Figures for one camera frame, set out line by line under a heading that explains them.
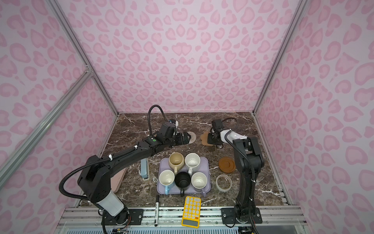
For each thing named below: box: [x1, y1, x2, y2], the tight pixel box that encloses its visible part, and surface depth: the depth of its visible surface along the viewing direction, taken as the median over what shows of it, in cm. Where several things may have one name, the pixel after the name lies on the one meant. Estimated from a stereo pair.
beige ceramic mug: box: [168, 152, 186, 175], surface depth 86 cm
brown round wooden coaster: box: [218, 156, 236, 174], surface depth 92 cm
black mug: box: [174, 171, 191, 197], surface depth 79 cm
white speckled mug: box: [184, 152, 201, 176], surface depth 87 cm
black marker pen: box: [154, 194, 160, 227], surface depth 76 cm
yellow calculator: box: [181, 195, 202, 229], surface depth 75 cm
